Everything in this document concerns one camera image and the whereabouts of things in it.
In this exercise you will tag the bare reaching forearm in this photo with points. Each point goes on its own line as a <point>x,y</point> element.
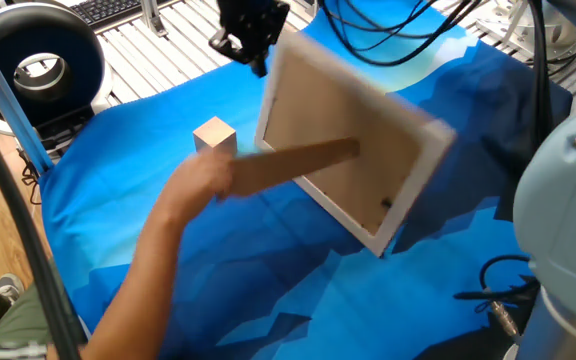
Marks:
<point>143,290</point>

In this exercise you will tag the large plain wooden cube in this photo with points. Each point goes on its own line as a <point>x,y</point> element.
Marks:
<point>215,135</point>

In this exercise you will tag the blue aluminium post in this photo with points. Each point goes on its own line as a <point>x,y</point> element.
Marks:
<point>3,95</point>

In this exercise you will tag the grey sneaker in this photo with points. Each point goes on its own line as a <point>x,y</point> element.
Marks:
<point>10,285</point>

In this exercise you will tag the olive green trousers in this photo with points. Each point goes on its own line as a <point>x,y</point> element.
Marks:
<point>23,320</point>

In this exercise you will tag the metal table bracket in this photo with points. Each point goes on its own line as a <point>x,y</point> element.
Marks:
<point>153,20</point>

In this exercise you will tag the blue mountain landscape cloth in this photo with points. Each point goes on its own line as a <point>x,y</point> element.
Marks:
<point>268,300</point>

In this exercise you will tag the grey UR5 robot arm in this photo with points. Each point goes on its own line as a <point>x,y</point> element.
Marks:
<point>568,225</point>

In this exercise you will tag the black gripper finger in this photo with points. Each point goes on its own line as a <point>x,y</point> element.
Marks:
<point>225,44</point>
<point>260,64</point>

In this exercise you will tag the black computer keyboard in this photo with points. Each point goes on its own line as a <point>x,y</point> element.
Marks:
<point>105,9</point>

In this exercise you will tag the person's hand gripping frame stand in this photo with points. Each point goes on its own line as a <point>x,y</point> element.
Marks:
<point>200,182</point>

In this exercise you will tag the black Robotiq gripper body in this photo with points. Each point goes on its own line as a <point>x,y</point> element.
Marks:
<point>253,22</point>

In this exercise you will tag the wooden picture frame with stand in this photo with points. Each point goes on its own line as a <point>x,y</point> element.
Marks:
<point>348,110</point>

